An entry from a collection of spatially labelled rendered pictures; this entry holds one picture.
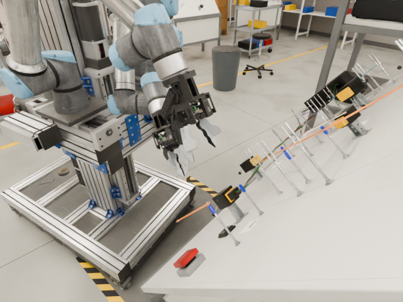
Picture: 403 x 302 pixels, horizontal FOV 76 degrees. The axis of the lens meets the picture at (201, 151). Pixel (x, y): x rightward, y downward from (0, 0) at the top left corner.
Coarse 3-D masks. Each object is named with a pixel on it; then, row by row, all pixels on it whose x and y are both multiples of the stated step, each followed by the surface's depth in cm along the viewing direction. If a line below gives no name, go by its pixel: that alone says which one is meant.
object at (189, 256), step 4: (196, 248) 59; (188, 252) 59; (192, 252) 58; (196, 252) 58; (184, 256) 58; (188, 256) 57; (192, 256) 57; (180, 260) 58; (184, 260) 56; (188, 260) 57; (192, 260) 58; (176, 264) 58; (180, 264) 56; (184, 264) 56; (188, 264) 57
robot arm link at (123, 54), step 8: (128, 32) 61; (120, 40) 61; (128, 40) 59; (112, 48) 63; (120, 48) 61; (128, 48) 59; (112, 56) 63; (120, 56) 62; (128, 56) 61; (136, 56) 60; (144, 56) 60; (120, 64) 64; (128, 64) 63; (136, 64) 63
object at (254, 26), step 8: (256, 0) 531; (264, 0) 575; (272, 0) 564; (240, 8) 523; (248, 8) 523; (256, 8) 502; (264, 8) 519; (272, 8) 535; (248, 24) 566; (256, 24) 550; (264, 24) 549; (248, 40) 575; (256, 40) 575; (264, 40) 576; (272, 40) 587; (240, 48) 571; (248, 48) 554; (256, 48) 571; (264, 48) 576
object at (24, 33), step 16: (16, 0) 69; (32, 0) 71; (16, 16) 72; (32, 16) 74; (16, 32) 76; (32, 32) 77; (16, 48) 79; (32, 48) 81; (16, 64) 83; (32, 64) 85; (16, 80) 84; (32, 80) 87; (48, 80) 93; (32, 96) 92
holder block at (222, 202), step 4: (228, 188) 68; (220, 192) 70; (224, 192) 67; (216, 196) 69; (220, 196) 68; (224, 196) 67; (216, 200) 70; (220, 200) 69; (224, 200) 67; (216, 204) 71; (220, 204) 70; (224, 204) 68; (228, 204) 67; (220, 208) 71; (224, 208) 69
